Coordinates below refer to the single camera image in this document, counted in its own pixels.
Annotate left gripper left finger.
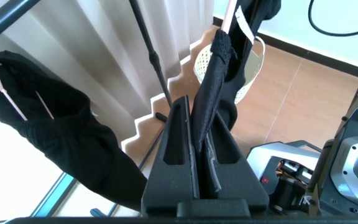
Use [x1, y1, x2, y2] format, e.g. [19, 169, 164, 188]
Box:
[141, 95, 200, 217]

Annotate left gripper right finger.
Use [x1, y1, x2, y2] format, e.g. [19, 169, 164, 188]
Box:
[201, 112, 270, 217]

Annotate black shorts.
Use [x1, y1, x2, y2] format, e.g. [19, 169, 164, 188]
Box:
[0, 50, 149, 212]

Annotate black garment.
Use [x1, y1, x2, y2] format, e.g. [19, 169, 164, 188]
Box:
[191, 0, 282, 153]

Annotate pink clothes hanger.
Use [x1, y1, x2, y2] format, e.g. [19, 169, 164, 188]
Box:
[221, 0, 239, 34]
[0, 62, 55, 121]

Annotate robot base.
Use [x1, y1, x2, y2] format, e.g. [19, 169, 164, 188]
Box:
[246, 46, 358, 218]

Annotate white laundry basket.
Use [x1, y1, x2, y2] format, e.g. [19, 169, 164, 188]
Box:
[193, 36, 266, 105]

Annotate beige curtain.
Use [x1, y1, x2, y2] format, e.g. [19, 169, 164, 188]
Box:
[0, 0, 214, 147]

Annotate black cable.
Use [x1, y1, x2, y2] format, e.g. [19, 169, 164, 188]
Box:
[308, 0, 358, 37]

